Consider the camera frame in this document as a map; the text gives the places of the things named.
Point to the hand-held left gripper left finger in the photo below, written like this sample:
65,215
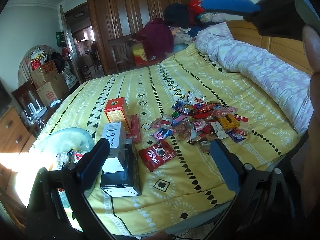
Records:
96,160

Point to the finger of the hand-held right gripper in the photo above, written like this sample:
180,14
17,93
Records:
225,4

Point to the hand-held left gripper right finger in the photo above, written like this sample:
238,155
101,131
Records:
225,165

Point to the heap of mixed snack packets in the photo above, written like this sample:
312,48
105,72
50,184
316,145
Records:
66,157

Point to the clear glass bowl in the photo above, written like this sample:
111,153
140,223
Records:
72,136

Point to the pile of assorted snack packets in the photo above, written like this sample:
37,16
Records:
200,122

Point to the person's right hand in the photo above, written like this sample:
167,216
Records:
312,50

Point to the white tall box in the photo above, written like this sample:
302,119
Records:
112,152

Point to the wooden headboard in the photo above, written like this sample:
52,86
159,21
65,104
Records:
252,33

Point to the black product box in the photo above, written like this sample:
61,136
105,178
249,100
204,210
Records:
130,175

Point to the heap of mixed clothes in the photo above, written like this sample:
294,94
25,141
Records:
178,12

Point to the slim red box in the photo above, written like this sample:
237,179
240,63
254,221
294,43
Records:
133,130

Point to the pink floral duvet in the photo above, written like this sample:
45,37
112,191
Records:
262,65

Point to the orange-red tall box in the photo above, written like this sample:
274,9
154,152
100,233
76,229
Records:
116,110

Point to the yellow patterned bed cover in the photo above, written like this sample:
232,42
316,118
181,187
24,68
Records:
175,192

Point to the red coffee packet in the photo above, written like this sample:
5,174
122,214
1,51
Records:
157,155

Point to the maroon jacket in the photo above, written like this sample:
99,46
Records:
157,37

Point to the white router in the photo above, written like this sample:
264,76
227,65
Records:
35,108

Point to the large cardboard box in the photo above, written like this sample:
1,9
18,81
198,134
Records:
52,90

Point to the printed woven sack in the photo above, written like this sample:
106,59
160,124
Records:
71,76

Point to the wooden drawer dresser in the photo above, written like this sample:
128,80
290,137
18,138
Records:
12,130

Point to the wooden dining chair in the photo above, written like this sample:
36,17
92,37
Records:
87,68

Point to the red and yellow carton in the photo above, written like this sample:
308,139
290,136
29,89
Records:
141,56

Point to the brown wooden wardrobe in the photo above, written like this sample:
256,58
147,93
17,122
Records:
125,10

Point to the cardboard box with red print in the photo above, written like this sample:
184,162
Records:
46,72

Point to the wooden door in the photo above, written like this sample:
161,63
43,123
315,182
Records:
67,55

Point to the black flat television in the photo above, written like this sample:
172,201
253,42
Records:
4,97

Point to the wooden slat chair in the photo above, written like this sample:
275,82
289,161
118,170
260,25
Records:
120,48

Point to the white plastic bags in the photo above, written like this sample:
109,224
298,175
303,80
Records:
37,55

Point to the round cloth-covered tabletop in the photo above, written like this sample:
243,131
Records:
25,57

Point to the green wall hanging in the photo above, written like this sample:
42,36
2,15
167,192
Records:
60,38

